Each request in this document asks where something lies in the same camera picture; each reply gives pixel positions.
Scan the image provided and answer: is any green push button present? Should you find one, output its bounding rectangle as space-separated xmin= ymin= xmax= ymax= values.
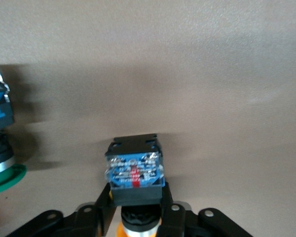
xmin=0 ymin=64 xmax=28 ymax=197

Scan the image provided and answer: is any yellow push button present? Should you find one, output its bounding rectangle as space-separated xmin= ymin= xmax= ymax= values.
xmin=104 ymin=133 xmax=166 ymax=237

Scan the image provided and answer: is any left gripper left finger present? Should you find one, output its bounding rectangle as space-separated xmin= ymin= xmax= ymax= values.
xmin=4 ymin=184 xmax=119 ymax=237

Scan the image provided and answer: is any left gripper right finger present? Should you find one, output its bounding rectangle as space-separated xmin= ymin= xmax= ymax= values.
xmin=157 ymin=183 xmax=255 ymax=237

